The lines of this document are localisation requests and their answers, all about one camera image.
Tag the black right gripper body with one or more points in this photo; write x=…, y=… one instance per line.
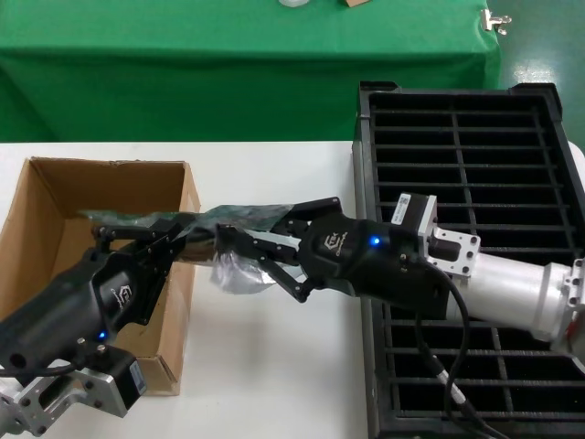
x=356, y=260

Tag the brown cardboard box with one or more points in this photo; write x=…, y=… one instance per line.
x=91, y=178

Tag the left wrist camera silver mount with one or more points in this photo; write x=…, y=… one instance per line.
x=82, y=393

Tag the grey antistatic plastic bag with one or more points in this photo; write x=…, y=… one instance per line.
x=237, y=279

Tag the black slotted container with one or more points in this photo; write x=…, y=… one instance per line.
x=480, y=151

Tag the metal binder clip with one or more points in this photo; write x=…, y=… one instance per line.
x=493, y=22

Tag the right wrist camera silver mount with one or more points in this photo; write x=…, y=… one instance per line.
x=448, y=247

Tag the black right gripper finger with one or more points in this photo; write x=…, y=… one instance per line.
x=274, y=251
x=315, y=210

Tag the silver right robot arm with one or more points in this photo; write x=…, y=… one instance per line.
x=512, y=283

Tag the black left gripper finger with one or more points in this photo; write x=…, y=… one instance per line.
x=166, y=228
x=160, y=279

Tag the small brown cardboard piece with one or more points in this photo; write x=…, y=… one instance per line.
x=354, y=3

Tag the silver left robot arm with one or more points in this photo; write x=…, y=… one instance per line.
x=9, y=411

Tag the white tape roll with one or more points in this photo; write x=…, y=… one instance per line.
x=292, y=3

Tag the green cloth covered table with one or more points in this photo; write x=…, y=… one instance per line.
x=228, y=68

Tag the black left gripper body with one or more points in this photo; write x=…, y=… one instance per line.
x=68, y=311

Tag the wrist camera silver mount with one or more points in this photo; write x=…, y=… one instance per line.
x=82, y=393
x=448, y=247

